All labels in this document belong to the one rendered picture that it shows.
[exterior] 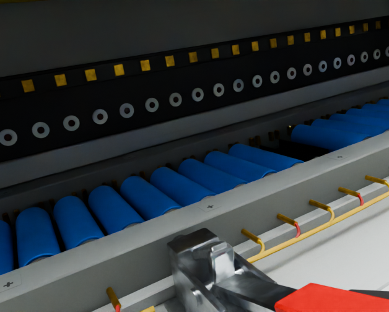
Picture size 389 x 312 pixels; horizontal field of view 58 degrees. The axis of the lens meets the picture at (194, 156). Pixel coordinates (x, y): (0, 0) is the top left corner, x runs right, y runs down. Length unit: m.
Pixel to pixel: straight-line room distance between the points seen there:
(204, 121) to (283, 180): 0.13
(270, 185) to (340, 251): 0.04
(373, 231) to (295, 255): 0.04
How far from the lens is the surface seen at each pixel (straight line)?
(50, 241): 0.18
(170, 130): 0.28
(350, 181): 0.20
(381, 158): 0.22
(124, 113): 0.27
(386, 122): 0.29
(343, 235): 0.18
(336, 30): 0.39
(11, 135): 0.26
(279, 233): 0.17
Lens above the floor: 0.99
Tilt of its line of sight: level
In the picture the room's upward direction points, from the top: 17 degrees counter-clockwise
